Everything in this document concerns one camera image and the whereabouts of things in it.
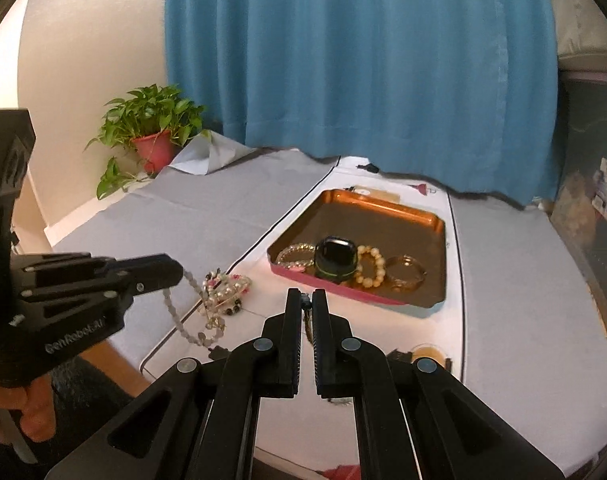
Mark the white printed table runner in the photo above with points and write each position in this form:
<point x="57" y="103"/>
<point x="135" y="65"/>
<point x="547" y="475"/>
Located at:
<point x="303" y="195"/>

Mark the amber bangle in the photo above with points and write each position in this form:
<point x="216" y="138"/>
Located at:
<point x="407" y="259"/>

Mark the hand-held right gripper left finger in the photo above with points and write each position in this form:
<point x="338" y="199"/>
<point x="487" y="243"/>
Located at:
<point x="288" y="340"/>

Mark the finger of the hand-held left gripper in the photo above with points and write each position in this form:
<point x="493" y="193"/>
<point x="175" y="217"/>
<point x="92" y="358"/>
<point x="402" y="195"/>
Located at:
<point x="83" y="267"/>
<point x="83" y="305"/>

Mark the blue curtain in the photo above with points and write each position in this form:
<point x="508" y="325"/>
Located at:
<point x="358" y="60"/>

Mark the person's left hand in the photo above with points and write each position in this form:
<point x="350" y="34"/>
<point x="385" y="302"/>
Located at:
<point x="36" y="410"/>

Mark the black plug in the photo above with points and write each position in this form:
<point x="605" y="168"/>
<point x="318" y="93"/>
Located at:
<point x="367" y="167"/>

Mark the clear storage box purple lid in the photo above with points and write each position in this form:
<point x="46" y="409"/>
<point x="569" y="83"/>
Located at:
<point x="593" y="270"/>

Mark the potted green plant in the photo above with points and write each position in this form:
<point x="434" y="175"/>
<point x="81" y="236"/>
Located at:
<point x="153" y="150"/>

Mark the copper metal tray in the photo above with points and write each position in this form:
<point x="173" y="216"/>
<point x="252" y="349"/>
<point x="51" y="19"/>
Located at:
<point x="383" y="225"/>

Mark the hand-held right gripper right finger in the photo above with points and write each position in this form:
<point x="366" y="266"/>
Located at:
<point x="323" y="340"/>

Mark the amber round disc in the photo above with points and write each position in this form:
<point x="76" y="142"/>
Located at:
<point x="431" y="350"/>

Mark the black smart watch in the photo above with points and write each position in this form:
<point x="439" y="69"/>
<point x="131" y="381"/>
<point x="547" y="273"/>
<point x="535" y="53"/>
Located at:
<point x="336" y="257"/>

